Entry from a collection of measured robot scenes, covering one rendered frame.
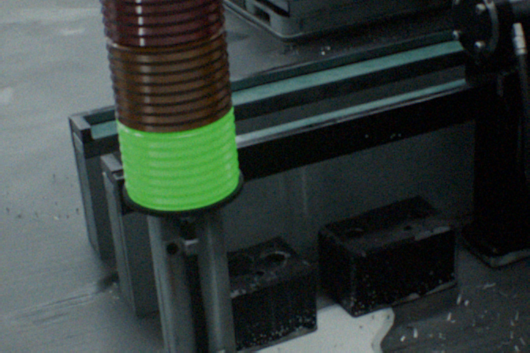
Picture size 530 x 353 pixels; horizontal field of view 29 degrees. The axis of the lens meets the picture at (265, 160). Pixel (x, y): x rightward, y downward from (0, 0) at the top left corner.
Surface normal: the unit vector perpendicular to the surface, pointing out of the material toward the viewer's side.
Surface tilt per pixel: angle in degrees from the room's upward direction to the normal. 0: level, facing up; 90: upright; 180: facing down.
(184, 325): 90
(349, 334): 0
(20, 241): 0
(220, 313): 90
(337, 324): 0
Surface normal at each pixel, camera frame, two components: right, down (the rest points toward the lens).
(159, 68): -0.05, 0.04
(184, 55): 0.29, -0.01
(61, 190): -0.07, -0.89
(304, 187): 0.42, 0.38
